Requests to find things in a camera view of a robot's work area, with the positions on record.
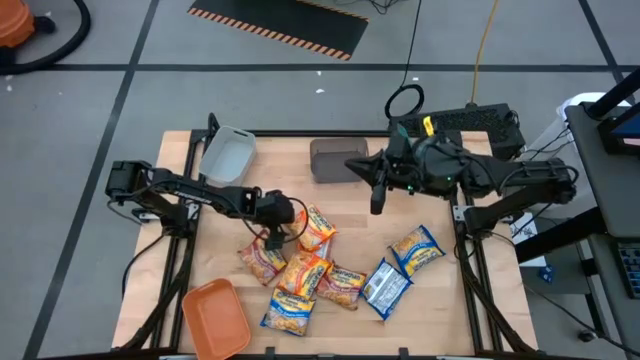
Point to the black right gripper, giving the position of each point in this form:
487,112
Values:
402,172

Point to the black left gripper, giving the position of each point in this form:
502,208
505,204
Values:
275,207

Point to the red roast beef ramen pack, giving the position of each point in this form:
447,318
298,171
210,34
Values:
260,263
342,286

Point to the orange chicken ramen pack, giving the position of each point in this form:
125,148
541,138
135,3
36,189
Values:
325,248
302,274
317,230

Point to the blue ramen noodle pack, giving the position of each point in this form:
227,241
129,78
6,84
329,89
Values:
417,250
385,289
289,312

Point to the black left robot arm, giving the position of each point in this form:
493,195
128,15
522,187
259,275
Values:
190,192

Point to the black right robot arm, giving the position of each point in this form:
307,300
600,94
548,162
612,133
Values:
530,175

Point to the brown translucent plastic bin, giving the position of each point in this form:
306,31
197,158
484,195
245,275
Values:
332,162

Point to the yellow plastic clip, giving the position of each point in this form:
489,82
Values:
428,125

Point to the white plastic bin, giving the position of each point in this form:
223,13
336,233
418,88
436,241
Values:
227,160

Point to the orange plastic tray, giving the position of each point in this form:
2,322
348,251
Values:
215,317

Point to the white printed paper sheet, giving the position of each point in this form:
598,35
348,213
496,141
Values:
527,235

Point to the black hazard striped floor mat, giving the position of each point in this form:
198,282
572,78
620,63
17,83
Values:
280,22

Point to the white round waste bin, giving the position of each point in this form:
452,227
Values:
575,107

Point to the dark grey desk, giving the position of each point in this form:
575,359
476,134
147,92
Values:
600,190

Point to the black monitor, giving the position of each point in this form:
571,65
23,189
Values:
620,132

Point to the black keyboard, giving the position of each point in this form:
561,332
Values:
631,270

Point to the orange shop vacuum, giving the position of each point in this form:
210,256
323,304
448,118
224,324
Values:
12,22

